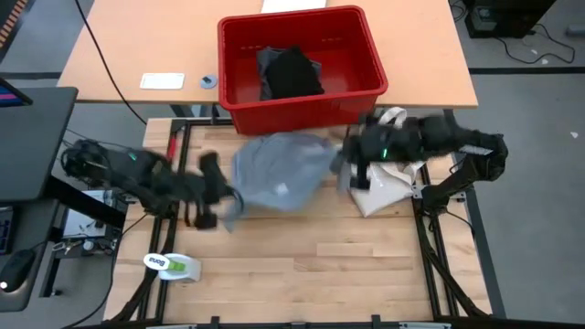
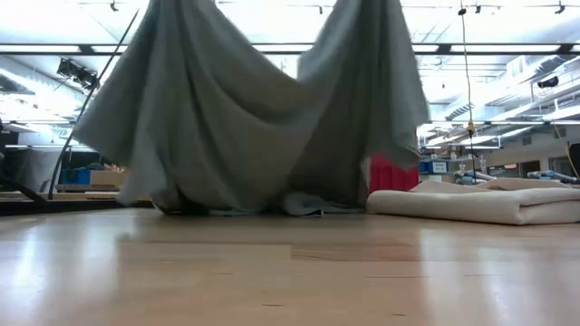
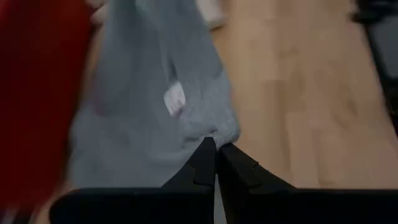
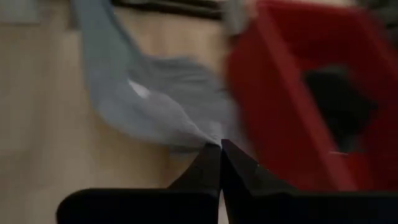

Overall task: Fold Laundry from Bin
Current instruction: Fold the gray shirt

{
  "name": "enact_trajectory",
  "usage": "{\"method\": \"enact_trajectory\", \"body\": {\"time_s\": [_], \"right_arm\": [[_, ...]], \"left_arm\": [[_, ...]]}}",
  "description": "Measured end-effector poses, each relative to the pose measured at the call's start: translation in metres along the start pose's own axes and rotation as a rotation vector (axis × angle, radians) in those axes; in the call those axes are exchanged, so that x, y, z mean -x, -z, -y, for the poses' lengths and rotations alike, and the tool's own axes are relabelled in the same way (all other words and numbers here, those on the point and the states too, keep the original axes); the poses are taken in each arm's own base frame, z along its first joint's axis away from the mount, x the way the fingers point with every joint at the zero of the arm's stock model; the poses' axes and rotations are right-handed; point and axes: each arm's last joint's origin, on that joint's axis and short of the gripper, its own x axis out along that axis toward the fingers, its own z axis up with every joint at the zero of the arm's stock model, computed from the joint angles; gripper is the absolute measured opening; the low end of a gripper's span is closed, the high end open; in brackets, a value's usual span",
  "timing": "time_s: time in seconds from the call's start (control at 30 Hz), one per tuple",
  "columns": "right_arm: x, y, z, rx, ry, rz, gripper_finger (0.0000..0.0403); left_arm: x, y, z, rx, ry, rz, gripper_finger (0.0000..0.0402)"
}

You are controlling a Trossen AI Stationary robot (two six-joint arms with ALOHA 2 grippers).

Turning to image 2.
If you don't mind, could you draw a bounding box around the grey t-shirt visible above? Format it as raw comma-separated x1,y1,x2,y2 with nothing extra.
72,0,431,218

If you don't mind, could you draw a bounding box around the red plastic laundry bin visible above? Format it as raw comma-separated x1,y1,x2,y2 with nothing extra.
367,151,421,194

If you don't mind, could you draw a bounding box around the brown cardboard box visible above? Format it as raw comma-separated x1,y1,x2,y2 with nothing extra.
89,162,127,187

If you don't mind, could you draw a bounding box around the beige canvas tote bag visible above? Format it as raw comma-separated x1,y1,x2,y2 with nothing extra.
365,177,580,226

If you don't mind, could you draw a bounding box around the tan wooden desk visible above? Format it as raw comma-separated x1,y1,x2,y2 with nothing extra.
0,190,153,203

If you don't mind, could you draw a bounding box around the yellow cord with connector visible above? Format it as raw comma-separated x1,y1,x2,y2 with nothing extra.
457,6,477,182

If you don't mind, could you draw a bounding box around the black aluminium table frame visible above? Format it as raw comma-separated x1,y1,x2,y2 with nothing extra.
0,197,156,216

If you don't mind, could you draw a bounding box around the black ceiling camera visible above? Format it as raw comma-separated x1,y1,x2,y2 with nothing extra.
55,57,102,92

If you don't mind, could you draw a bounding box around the black ceiling light rail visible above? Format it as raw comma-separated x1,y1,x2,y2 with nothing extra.
0,43,580,57

